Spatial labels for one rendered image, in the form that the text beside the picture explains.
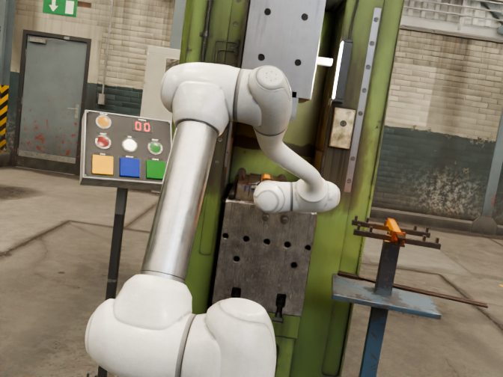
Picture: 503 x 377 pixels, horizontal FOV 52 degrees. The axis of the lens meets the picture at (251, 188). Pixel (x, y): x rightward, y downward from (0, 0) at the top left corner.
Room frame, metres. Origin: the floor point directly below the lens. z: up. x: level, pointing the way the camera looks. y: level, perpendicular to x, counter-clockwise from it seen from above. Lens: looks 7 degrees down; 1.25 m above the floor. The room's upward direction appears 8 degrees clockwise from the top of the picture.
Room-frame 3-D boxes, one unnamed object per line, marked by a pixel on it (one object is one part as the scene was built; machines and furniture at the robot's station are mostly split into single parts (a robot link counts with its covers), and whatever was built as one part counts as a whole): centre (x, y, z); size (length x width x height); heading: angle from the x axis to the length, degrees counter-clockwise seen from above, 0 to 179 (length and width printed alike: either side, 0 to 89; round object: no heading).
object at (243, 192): (2.35, -0.04, 0.96); 0.42 x 0.20 x 0.09; 0
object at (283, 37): (2.35, -0.08, 1.56); 0.42 x 0.39 x 0.40; 0
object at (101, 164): (1.90, 0.56, 1.01); 0.07 x 0.05 x 0.07; 115
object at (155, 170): (1.99, 0.38, 1.01); 0.07 x 0.05 x 0.07; 115
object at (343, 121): (2.27, -0.35, 1.27); 0.09 x 0.02 x 0.17; 90
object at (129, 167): (1.94, 0.47, 1.01); 0.07 x 0.05 x 0.07; 115
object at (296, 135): (2.67, -0.08, 1.37); 0.41 x 0.10 x 0.91; 90
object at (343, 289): (1.99, -0.58, 0.64); 0.40 x 0.30 x 0.02; 82
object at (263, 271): (2.36, -0.09, 0.69); 0.56 x 0.38 x 0.45; 0
